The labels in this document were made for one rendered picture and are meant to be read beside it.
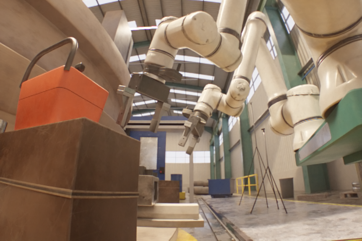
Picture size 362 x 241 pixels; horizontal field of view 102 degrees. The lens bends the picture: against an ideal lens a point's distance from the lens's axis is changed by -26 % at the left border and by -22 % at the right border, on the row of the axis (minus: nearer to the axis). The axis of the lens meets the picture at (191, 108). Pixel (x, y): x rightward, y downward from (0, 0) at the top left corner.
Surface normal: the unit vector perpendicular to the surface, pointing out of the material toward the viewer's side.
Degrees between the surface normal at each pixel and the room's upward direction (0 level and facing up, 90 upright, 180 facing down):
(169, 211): 71
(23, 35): 90
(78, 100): 97
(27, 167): 90
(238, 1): 109
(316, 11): 153
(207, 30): 118
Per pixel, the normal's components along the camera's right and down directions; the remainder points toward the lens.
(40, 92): -0.30, -0.25
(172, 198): 0.42, -0.37
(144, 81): 0.81, 0.19
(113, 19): 0.00, -0.40
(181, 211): 0.04, -0.67
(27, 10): 0.93, -0.15
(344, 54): -0.83, -0.25
